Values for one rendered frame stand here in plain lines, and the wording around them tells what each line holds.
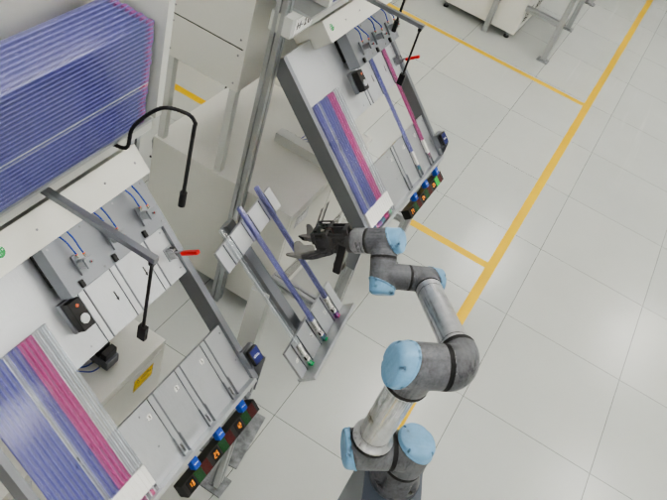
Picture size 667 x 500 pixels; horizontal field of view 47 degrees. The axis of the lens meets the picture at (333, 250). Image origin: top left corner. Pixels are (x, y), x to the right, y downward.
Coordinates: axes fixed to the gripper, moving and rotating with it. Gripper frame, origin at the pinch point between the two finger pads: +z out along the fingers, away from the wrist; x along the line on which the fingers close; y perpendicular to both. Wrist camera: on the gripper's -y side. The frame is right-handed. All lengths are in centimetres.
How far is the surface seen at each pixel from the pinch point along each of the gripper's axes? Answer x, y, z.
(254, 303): 14.0, -10.8, 11.7
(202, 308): 33.5, 3.4, 13.2
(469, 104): -286, -90, 29
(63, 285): 67, 38, 17
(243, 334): 13.9, -24.2, 20.9
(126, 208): 42, 42, 15
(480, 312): -110, -117, -13
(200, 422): 57, -16, 9
